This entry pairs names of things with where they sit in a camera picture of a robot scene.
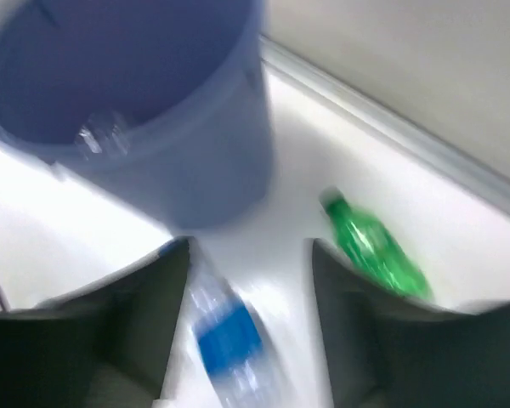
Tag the clear bottle blue label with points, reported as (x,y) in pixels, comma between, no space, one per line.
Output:
(237,352)

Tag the aluminium frame rail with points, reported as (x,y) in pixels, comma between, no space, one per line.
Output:
(390,126)

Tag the blue plastic bin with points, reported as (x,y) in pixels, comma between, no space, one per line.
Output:
(187,74)

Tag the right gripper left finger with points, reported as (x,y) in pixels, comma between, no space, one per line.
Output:
(104,345)

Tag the clear bottle no label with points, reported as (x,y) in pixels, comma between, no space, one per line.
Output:
(103,134)

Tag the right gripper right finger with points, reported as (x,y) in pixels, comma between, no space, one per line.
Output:
(384,350)

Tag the green plastic bottle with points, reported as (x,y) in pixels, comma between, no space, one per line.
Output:
(372,249)

